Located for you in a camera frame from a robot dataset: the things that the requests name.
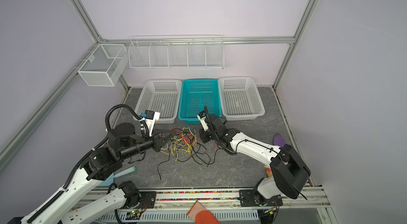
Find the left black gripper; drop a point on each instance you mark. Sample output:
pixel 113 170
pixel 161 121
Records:
pixel 158 141

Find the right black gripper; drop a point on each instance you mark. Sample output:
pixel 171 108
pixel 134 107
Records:
pixel 203 133

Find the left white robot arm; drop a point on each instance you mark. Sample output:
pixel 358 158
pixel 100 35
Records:
pixel 93 168

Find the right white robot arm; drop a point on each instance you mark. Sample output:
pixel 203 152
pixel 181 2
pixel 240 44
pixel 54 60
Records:
pixel 289 171

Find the right white plastic basket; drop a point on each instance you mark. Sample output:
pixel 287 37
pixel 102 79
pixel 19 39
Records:
pixel 240 98

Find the white plastic basket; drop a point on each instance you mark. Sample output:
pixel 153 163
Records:
pixel 163 96
pixel 240 98

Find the teal plastic basket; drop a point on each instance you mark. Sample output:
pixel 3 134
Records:
pixel 195 94

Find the left white plastic basket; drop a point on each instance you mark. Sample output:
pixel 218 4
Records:
pixel 163 96

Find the purple plastic spoon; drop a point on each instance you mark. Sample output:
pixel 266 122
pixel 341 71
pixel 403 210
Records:
pixel 278 140

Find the teal plastic scoop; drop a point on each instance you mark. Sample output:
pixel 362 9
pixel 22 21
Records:
pixel 111 178

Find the toy ice cream cone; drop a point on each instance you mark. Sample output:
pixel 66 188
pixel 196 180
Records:
pixel 268 172

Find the orange red glove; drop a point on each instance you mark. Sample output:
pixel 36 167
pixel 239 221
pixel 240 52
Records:
pixel 200 215

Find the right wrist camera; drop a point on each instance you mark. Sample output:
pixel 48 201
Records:
pixel 202 117

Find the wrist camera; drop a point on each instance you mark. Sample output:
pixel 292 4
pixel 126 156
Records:
pixel 202 117
pixel 148 119

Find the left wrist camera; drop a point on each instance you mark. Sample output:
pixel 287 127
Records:
pixel 148 119

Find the white wire wall shelf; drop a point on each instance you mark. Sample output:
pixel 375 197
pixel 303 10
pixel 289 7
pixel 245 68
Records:
pixel 176 52

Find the white mesh wall box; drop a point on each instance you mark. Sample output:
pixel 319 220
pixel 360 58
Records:
pixel 105 65

